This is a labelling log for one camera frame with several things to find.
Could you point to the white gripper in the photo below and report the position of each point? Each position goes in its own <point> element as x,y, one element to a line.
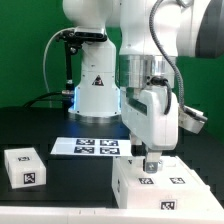
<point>145,118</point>

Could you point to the white cabinet body box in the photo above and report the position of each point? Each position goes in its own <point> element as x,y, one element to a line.
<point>136,196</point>

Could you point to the white cabinet top block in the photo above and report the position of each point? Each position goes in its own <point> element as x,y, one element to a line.
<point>24,168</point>

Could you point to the small white panel piece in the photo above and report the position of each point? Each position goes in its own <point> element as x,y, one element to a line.
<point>127,169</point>

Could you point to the white door panel with knob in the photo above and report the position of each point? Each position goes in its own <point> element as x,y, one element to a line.
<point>174,173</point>

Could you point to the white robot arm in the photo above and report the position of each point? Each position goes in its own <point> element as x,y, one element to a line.
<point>128,67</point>

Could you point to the white marker sheet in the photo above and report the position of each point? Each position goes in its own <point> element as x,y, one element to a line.
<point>91,147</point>

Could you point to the white L-shaped fence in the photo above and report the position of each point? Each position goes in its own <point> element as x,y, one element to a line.
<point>40,214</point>

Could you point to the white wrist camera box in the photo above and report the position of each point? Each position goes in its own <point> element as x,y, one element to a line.
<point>191,120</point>

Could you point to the black camera on stand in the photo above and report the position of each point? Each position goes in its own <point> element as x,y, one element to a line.
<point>73,39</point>

